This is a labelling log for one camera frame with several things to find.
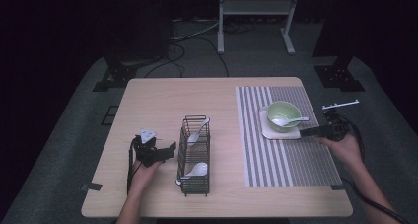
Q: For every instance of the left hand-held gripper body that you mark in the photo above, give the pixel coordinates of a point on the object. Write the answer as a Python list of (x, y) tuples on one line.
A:
[(148, 153)]

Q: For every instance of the person's right hand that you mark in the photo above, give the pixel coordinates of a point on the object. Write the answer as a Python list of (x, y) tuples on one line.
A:
[(345, 150)]

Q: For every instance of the green bowl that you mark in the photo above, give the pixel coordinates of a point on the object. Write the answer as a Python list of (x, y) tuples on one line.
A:
[(276, 110)]

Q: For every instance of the white metal stand frame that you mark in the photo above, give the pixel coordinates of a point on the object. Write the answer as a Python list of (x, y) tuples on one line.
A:
[(254, 7)]

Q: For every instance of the striped woven placemat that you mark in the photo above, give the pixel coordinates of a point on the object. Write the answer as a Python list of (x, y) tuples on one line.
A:
[(295, 164)]

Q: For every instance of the person's left hand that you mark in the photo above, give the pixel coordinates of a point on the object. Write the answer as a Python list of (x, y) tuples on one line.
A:
[(141, 179)]

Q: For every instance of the white ceramic spoon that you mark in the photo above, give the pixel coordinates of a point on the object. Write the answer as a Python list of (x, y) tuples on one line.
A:
[(194, 138), (199, 168), (282, 122)]

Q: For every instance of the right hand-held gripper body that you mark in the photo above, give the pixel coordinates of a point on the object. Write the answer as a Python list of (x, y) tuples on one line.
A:
[(336, 130)]

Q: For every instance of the black stand base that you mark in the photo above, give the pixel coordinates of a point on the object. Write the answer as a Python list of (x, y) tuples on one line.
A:
[(115, 74), (338, 77)]

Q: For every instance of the white square plate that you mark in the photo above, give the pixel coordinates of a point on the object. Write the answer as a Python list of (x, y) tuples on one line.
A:
[(267, 133)]

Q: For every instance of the grey tape piece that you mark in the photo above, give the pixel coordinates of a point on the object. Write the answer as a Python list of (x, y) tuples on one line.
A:
[(92, 186), (337, 186)]

